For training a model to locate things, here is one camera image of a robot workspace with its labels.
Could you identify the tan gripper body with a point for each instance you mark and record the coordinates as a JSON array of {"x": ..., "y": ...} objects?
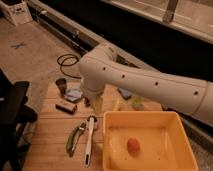
[{"x": 97, "y": 105}]

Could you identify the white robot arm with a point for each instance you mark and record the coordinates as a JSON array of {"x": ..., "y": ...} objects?
[{"x": 193, "y": 97}]

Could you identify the dark metal cup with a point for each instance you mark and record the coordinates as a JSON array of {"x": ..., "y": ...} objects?
[{"x": 61, "y": 83}]

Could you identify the bunch of dark grapes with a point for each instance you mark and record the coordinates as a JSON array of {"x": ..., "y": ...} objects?
[{"x": 87, "y": 102}]

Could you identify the blue sponge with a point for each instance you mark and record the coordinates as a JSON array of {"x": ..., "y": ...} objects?
[{"x": 124, "y": 93}]

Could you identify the green plastic bottle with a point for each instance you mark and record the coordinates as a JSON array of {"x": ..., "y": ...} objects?
[{"x": 136, "y": 102}]

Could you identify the orange egg-shaped fruit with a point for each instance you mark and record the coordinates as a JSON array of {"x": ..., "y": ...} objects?
[{"x": 133, "y": 146}]

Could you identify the yellow plastic bin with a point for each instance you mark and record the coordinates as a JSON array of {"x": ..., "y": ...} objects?
[{"x": 164, "y": 145}]

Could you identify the black chair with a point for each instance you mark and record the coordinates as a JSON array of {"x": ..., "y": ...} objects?
[{"x": 14, "y": 115}]

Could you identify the white cardboard box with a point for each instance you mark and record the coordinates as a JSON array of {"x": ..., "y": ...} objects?
[{"x": 17, "y": 14}]

